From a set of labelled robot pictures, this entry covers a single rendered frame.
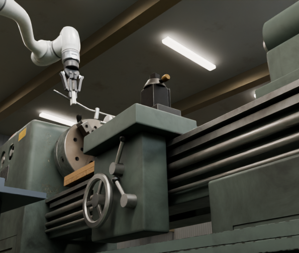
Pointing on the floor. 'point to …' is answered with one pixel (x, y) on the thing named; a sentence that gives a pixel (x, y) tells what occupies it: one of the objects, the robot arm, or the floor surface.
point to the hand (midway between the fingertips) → (72, 98)
